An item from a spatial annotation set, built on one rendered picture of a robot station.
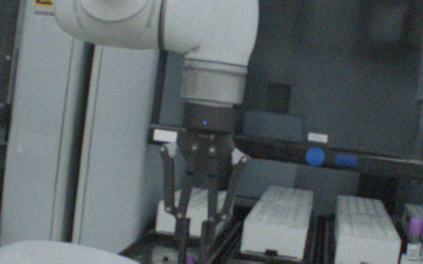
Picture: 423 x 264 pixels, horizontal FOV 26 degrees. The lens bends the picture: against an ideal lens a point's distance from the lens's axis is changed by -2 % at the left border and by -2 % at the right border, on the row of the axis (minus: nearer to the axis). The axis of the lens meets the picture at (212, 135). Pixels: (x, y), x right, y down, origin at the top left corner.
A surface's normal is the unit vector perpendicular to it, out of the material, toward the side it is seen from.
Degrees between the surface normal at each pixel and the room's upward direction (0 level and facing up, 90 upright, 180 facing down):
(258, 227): 90
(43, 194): 90
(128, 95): 90
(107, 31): 150
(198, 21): 95
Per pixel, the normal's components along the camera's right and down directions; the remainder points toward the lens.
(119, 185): -0.13, 0.04
